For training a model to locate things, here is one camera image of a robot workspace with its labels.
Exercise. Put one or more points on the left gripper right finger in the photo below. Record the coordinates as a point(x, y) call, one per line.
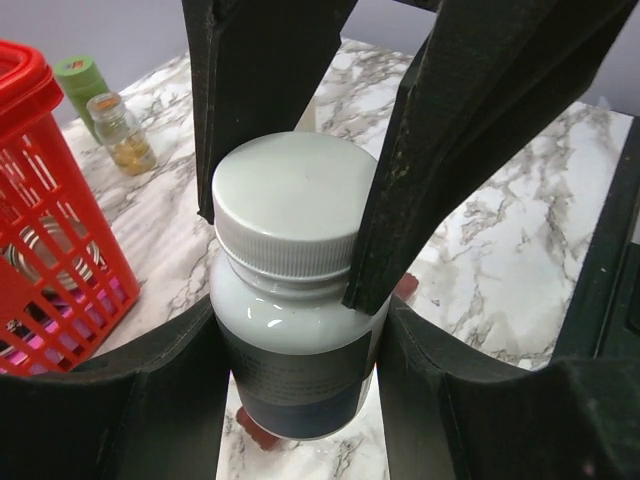
point(452, 412)

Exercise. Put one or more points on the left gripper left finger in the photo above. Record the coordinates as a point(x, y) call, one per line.
point(153, 408)

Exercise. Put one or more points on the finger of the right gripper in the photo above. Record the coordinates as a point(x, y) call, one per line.
point(254, 66)
point(490, 76)

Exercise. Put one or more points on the white pill bottle cap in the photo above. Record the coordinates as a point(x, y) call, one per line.
point(289, 205)

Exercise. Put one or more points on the white pill bottle blue label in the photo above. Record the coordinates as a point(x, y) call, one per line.
point(301, 360)

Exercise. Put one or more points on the dark red weekly pill organizer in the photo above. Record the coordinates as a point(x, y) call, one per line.
point(406, 287)

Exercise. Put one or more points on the red plastic shopping basket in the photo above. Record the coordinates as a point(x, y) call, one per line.
point(44, 327)

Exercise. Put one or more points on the green lidded spice jar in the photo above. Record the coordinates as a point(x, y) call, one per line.
point(105, 114)

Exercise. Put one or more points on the metal tin can in basket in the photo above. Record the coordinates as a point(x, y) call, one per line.
point(56, 233)

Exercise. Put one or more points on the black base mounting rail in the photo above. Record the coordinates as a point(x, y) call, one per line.
point(602, 320)

